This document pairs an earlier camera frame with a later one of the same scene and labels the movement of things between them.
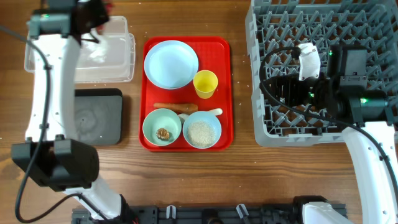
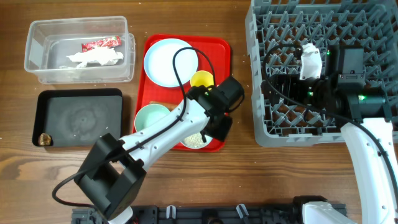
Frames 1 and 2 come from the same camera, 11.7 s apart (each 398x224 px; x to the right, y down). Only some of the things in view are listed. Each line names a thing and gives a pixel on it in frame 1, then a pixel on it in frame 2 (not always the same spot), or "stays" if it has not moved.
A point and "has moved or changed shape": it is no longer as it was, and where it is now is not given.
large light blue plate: x=171 y=65 stays
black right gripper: x=289 y=83 stays
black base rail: x=199 y=214 stays
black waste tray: x=99 y=115 stays
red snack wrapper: x=109 y=7 -> x=107 y=43
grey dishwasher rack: x=372 y=24 stays
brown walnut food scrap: x=162 y=133 has moved or changed shape
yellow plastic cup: x=205 y=82 stays
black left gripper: x=102 y=16 -> x=222 y=132
